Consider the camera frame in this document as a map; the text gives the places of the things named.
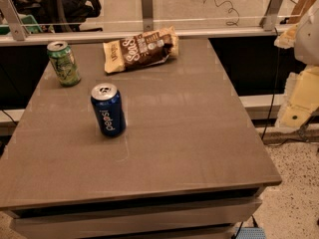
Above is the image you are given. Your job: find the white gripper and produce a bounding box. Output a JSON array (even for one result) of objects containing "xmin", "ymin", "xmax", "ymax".
[{"xmin": 274, "ymin": 24, "xmax": 319, "ymax": 129}]

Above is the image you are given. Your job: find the blue pepsi can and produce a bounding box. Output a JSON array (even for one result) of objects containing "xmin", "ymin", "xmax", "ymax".
[{"xmin": 91, "ymin": 83, "xmax": 126, "ymax": 137}]

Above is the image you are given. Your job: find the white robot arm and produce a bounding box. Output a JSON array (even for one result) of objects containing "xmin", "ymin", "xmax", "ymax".
[{"xmin": 274, "ymin": 0, "xmax": 319, "ymax": 130}]

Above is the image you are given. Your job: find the green soda can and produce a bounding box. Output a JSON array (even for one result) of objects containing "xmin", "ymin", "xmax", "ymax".
[{"xmin": 47, "ymin": 41, "xmax": 81, "ymax": 87}]

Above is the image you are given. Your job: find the grey drawer cabinet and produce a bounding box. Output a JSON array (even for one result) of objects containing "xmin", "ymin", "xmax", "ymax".
[{"xmin": 0, "ymin": 39, "xmax": 281, "ymax": 239}]

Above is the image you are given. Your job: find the brown and cream snack bag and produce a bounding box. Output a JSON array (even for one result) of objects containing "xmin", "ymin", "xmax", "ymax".
[{"xmin": 103, "ymin": 27, "xmax": 178, "ymax": 74}]

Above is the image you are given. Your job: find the blue perforated box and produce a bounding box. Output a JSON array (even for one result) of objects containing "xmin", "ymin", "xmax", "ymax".
[{"xmin": 234, "ymin": 227, "xmax": 266, "ymax": 239}]

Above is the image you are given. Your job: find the black office chair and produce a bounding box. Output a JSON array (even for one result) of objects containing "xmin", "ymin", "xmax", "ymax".
[{"xmin": 12, "ymin": 0, "xmax": 102, "ymax": 32}]

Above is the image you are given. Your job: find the green plastic bin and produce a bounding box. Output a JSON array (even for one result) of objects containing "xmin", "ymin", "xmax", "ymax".
[{"xmin": 0, "ymin": 15, "xmax": 43, "ymax": 35}]

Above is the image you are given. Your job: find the glass barrier panel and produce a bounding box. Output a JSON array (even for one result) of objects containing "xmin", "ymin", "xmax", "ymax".
[{"xmin": 1, "ymin": 0, "xmax": 299, "ymax": 46}]

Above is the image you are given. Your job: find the black hanging cable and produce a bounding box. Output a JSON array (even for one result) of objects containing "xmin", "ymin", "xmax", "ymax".
[{"xmin": 259, "ymin": 27, "xmax": 319, "ymax": 147}]

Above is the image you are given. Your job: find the right metal glass bracket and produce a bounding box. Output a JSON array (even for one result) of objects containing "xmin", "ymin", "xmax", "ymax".
[{"xmin": 259, "ymin": 0, "xmax": 283, "ymax": 31}]

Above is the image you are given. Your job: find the metal glass bracket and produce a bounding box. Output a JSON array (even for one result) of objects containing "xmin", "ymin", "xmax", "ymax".
[
  {"xmin": 142, "ymin": 0, "xmax": 154, "ymax": 32},
  {"xmin": 259, "ymin": 0, "xmax": 283, "ymax": 31},
  {"xmin": 0, "ymin": 0, "xmax": 27, "ymax": 41}
]

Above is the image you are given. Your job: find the coiled black cable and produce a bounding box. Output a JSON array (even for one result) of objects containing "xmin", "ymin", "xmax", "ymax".
[{"xmin": 172, "ymin": 0, "xmax": 241, "ymax": 27}]

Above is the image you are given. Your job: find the middle metal glass bracket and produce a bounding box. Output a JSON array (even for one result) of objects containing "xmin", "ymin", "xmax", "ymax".
[{"xmin": 142, "ymin": 0, "xmax": 154, "ymax": 32}]

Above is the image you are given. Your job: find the left metal glass bracket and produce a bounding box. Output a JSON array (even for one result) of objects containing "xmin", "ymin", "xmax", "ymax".
[{"xmin": 0, "ymin": 0, "xmax": 27, "ymax": 41}]

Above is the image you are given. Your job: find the black cable at left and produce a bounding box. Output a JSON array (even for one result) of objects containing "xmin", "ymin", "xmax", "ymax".
[{"xmin": 0, "ymin": 107, "xmax": 18, "ymax": 126}]

